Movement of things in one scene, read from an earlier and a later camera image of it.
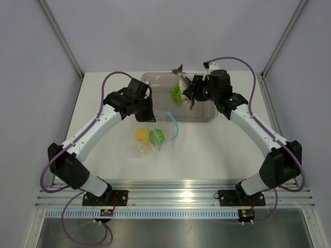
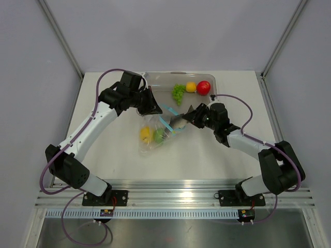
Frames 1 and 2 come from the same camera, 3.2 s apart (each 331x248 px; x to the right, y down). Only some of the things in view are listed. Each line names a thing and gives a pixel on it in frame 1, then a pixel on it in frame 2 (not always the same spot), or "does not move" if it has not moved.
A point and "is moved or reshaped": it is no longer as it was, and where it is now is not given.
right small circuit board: (246, 215) does not move
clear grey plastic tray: (161, 84) does not move
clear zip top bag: (165, 128) is moved or reshaped
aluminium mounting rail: (175, 193) does not move
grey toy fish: (184, 82) to (177, 122)
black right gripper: (194, 89) to (194, 117)
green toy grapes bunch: (176, 92) does not move
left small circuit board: (104, 212) does not move
